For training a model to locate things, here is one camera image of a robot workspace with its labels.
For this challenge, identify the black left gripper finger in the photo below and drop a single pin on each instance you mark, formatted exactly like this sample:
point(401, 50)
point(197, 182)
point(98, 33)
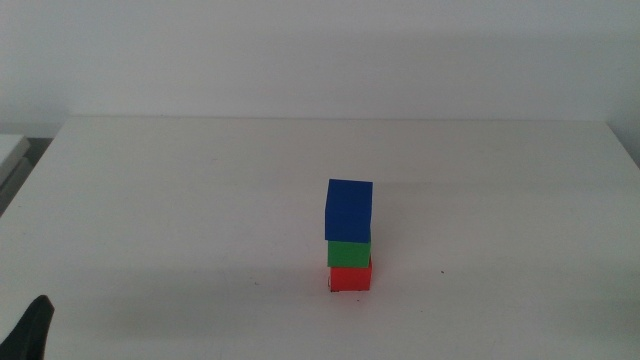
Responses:
point(27, 335)

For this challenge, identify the red cube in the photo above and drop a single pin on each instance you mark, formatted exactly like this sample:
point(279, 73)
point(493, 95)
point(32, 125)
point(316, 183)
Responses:
point(350, 280)

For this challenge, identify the green cube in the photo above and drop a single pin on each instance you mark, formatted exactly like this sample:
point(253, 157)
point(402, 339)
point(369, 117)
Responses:
point(349, 254)

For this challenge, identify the blue cube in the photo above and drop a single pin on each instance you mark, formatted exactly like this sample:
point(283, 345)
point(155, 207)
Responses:
point(348, 210)

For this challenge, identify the white side table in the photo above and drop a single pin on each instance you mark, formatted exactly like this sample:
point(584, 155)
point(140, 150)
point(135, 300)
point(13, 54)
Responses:
point(11, 160)

